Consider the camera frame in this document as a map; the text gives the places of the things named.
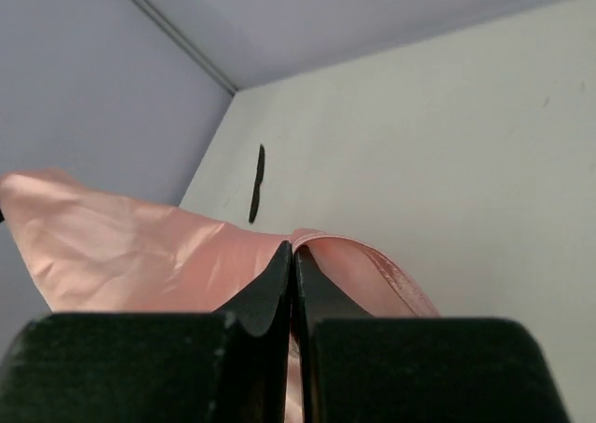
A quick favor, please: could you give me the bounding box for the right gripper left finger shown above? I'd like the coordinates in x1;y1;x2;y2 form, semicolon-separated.
1;242;292;422

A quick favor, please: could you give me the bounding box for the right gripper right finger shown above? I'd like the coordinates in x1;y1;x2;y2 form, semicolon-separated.
292;249;568;422

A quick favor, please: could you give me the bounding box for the pink satin napkin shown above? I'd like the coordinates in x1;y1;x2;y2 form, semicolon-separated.
1;171;437;422

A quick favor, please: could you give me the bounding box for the black knife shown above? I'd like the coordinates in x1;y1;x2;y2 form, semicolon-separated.
249;144;265;225

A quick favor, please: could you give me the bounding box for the left corner frame post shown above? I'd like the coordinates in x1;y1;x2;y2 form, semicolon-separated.
129;0;239;96

